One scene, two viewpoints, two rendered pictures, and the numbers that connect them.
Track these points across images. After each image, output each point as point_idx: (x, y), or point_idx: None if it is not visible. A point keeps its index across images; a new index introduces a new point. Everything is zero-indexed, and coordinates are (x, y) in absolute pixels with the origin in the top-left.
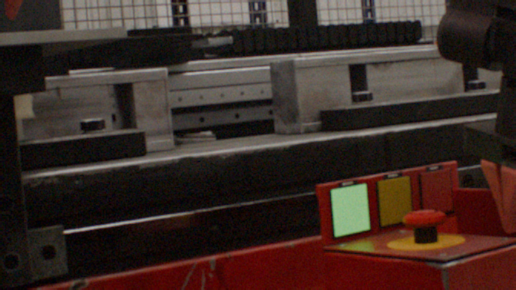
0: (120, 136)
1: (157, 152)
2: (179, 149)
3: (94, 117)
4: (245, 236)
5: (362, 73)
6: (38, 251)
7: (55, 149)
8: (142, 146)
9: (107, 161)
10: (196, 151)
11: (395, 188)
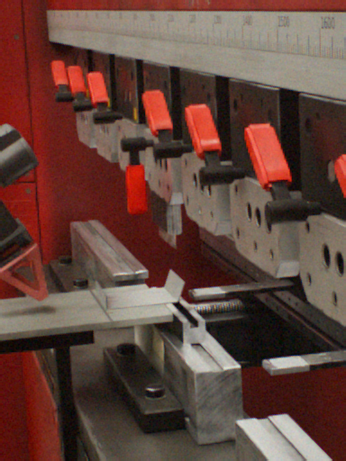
0: (138, 409)
1: (186, 438)
2: (199, 447)
3: (178, 386)
4: None
5: None
6: (78, 452)
7: (127, 395)
8: (142, 425)
9: (128, 421)
10: (129, 450)
11: None
